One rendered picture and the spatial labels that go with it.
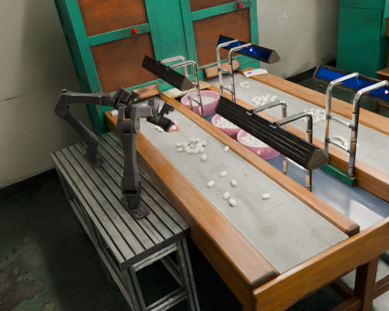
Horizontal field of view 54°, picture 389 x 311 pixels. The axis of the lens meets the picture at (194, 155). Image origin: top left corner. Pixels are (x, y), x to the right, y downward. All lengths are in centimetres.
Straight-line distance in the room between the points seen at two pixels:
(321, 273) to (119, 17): 196
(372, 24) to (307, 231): 327
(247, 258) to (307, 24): 380
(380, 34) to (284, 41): 97
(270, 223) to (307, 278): 25
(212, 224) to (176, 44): 164
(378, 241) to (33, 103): 274
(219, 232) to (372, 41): 341
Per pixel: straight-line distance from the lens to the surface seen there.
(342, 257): 150
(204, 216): 156
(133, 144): 176
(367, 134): 215
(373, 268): 184
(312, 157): 127
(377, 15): 445
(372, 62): 458
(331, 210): 157
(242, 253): 139
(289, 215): 157
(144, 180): 203
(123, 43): 270
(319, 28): 501
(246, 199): 166
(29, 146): 355
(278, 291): 137
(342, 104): 241
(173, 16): 280
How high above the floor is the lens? 175
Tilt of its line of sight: 30 degrees down
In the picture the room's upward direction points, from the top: 9 degrees counter-clockwise
